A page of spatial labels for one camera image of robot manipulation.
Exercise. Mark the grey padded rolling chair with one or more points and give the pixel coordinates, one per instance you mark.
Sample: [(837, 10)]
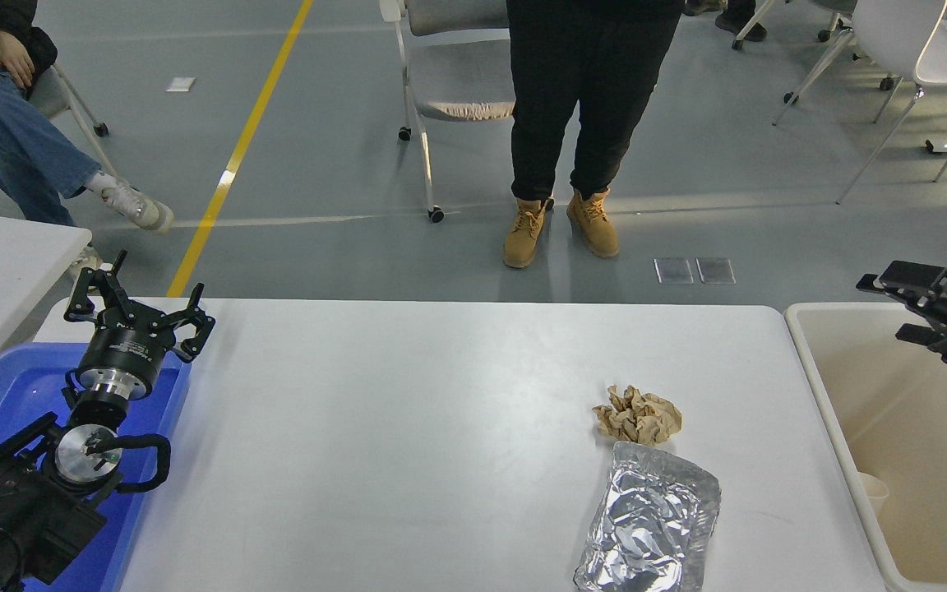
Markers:
[(457, 78)]

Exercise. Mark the white plastic chair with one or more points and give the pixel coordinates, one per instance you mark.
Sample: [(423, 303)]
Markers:
[(901, 33)]

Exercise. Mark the blue plastic tray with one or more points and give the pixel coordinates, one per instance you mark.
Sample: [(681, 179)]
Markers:
[(13, 388)]

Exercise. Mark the standing person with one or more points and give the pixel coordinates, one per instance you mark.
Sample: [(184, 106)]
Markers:
[(588, 82)]

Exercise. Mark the person in dark shoes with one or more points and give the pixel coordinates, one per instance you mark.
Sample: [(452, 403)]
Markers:
[(741, 23)]

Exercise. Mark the grey chair with casters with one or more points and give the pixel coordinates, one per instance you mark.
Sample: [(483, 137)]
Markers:
[(835, 4)]

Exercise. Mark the clear floor plate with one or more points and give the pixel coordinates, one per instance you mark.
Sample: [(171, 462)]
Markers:
[(673, 270), (715, 270)]

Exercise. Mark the seated person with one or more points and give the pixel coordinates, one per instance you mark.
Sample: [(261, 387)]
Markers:
[(13, 140)]

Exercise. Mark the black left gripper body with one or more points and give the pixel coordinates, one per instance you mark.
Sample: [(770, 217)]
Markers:
[(122, 351)]

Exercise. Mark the large pale plastic bin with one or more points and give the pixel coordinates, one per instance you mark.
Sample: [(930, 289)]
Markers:
[(917, 427)]

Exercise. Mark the seated person's hand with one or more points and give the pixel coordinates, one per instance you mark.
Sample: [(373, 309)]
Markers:
[(13, 57)]

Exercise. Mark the tan paper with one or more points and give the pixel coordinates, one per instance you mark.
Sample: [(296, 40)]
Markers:
[(636, 418)]

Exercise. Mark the foil tray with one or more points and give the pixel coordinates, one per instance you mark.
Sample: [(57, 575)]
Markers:
[(653, 518)]

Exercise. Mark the white paper cup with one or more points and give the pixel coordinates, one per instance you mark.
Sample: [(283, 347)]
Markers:
[(874, 493)]

